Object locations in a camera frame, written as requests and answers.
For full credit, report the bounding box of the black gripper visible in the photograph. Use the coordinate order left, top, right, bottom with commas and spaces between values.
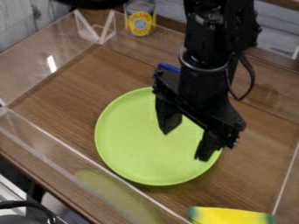
154, 68, 246, 162

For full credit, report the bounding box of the yellow green banana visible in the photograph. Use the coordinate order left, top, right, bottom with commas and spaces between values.
189, 206, 278, 224

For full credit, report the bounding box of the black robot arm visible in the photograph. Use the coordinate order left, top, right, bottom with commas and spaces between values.
154, 0, 261, 161

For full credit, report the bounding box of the green round plate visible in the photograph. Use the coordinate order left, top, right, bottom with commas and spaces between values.
95, 87, 221, 186

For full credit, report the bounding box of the blue plastic block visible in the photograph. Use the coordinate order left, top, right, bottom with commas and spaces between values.
158, 63, 182, 73

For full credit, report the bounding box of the yellow labelled tin can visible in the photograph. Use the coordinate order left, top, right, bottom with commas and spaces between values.
125, 0, 157, 37

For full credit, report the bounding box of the black cable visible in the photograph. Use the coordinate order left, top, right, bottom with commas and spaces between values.
227, 52, 258, 102

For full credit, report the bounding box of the clear acrylic enclosure wall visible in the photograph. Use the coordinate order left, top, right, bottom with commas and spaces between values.
0, 106, 190, 224

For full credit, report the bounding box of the clear acrylic triangle bracket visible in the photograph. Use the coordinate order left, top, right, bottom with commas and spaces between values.
74, 10, 118, 46

